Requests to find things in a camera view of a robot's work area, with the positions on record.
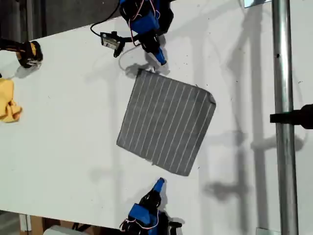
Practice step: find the grey striped towel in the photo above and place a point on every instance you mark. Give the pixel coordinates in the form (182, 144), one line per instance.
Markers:
(166, 122)

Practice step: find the white container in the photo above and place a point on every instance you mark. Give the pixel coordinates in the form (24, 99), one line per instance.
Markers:
(56, 230)

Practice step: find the brown cardboard box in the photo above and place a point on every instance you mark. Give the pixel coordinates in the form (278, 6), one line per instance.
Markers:
(36, 225)

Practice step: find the black yellow power tool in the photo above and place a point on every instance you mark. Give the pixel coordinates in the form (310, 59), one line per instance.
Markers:
(29, 52)

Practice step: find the black clamp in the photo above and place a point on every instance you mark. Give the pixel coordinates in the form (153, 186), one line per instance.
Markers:
(293, 117)

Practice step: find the yellow cloth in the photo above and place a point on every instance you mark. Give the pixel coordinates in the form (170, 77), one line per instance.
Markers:
(7, 98)

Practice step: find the black camera stalk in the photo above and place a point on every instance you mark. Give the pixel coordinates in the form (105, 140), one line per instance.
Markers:
(127, 38)

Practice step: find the black camera box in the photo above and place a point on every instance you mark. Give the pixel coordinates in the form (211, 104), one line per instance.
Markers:
(108, 40)
(174, 224)

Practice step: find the steel post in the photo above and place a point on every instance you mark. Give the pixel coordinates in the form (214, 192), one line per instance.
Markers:
(283, 73)

